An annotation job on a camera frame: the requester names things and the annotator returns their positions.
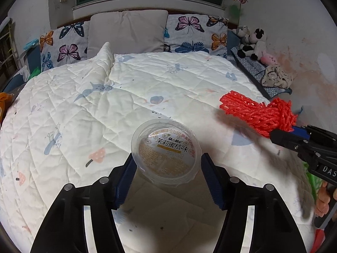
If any white quilted blanket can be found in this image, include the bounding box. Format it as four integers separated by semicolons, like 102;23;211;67
0;42;316;253

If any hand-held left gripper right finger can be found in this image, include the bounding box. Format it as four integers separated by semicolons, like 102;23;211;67
201;153;307;253

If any green plastic basket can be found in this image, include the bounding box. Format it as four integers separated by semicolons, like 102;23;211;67
304;163;323;203

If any red foam fruit net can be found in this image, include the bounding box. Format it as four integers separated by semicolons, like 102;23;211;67
219;90;298;138

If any grey plush toy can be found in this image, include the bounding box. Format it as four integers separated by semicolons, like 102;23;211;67
232;26;250;45

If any spotted beige cloth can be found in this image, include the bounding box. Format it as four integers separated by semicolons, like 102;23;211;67
261;65;293;89

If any metal drying rack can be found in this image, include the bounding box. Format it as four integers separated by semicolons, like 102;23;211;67
0;18;17;79

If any beige pillow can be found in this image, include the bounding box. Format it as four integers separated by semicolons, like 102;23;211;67
87;10;169;58

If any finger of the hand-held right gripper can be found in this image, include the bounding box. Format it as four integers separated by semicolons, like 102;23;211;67
270;129;310;154
292;125;337;144

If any red box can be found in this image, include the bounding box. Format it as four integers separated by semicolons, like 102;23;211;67
311;228;327;253

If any butterfly print pillow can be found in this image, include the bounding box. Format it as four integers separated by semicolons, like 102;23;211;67
39;21;91;71
163;14;229;58

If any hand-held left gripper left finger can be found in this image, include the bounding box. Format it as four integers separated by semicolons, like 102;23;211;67
30;153;138;253

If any pink plush toy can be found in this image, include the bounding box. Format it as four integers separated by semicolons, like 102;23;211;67
261;53;279;66

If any person's right hand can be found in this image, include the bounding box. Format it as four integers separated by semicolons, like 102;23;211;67
314;184;337;218

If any clear plastic jelly cup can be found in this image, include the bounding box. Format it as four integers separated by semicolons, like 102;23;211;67
131;119;203;189

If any black and white cow plush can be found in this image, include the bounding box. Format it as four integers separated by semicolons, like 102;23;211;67
238;28;266;61

